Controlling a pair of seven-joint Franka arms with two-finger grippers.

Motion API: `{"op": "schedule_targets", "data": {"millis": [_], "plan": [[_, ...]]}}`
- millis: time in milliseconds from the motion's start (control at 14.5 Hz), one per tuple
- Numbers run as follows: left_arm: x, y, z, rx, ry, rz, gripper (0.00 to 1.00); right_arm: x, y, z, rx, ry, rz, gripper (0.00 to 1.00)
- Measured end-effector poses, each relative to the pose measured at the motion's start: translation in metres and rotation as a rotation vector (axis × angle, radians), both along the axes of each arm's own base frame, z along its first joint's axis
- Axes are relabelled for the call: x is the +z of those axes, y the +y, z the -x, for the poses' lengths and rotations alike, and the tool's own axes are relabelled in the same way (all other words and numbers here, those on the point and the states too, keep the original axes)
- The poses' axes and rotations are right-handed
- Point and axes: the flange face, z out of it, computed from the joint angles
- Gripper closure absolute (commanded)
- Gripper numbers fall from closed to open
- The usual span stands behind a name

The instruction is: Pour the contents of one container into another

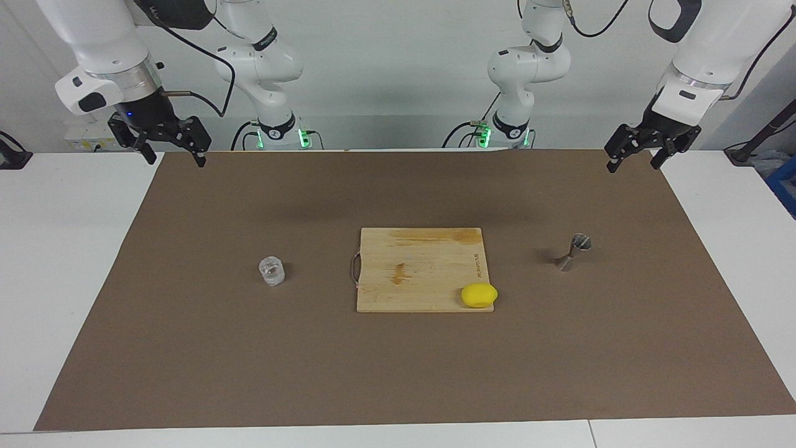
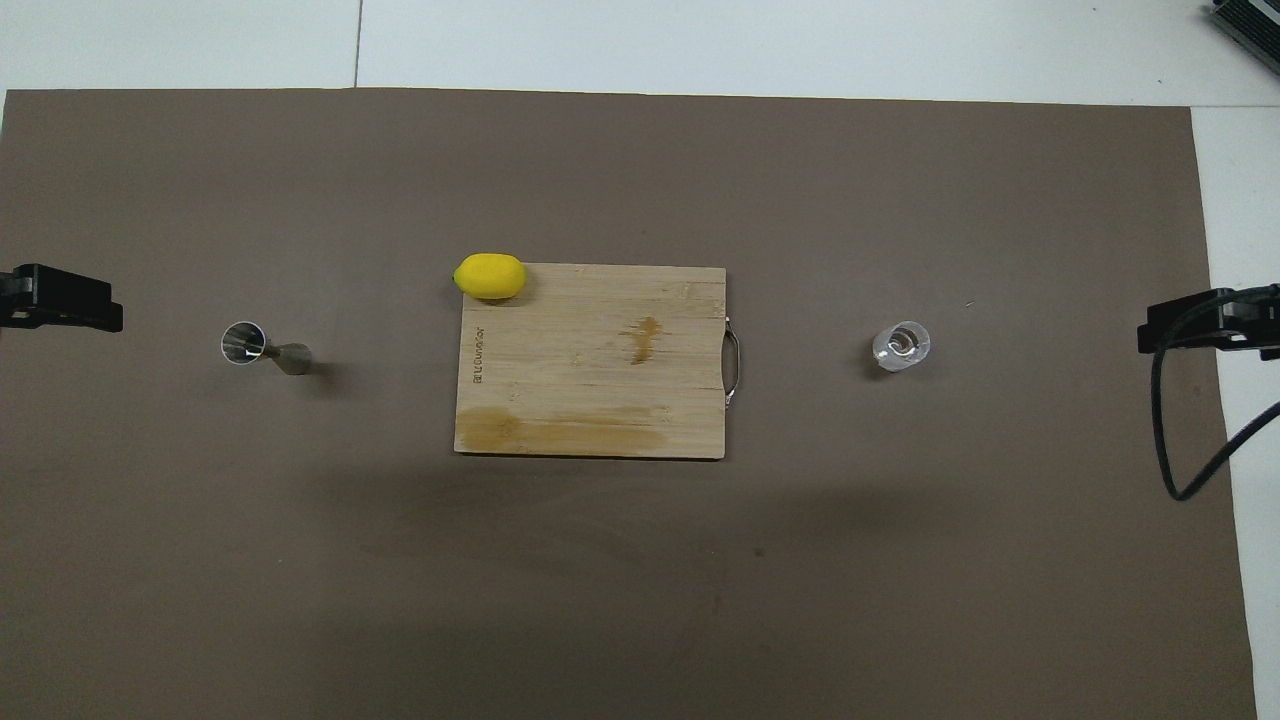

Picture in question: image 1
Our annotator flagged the crumpled clear plastic bag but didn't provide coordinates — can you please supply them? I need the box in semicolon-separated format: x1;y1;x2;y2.
752;151;787;180

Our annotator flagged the white power strip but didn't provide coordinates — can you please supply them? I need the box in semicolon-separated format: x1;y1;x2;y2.
64;121;125;152

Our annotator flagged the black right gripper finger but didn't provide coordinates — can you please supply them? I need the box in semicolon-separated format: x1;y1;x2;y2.
109;115;157;166
165;115;211;167

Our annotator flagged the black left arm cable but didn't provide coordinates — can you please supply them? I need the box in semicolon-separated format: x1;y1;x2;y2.
563;0;796;100

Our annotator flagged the brown table mat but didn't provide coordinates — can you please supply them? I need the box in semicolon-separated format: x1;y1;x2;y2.
34;149;796;431

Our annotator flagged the wooden cutting board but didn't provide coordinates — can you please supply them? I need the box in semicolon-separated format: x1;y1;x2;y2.
351;227;495;313

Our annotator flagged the black stand leg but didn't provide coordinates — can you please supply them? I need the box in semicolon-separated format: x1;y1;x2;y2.
724;100;796;166

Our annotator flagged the yellow lemon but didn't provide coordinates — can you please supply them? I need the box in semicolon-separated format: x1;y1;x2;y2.
461;283;499;309

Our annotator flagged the blue box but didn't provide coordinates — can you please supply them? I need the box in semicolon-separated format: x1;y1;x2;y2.
766;156;796;218

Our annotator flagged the black base cable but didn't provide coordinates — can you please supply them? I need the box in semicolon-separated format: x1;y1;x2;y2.
230;120;259;151
442;93;501;149

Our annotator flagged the black table clamp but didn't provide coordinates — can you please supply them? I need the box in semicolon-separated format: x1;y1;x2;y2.
0;131;33;170

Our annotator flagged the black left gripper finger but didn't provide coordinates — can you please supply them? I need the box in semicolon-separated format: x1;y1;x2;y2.
604;124;654;174
650;128;702;170

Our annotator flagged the dark-based glass cup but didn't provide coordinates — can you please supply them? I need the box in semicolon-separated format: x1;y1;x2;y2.
550;233;592;273

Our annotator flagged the clear glass cup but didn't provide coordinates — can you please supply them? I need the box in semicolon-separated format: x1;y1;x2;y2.
259;256;286;287

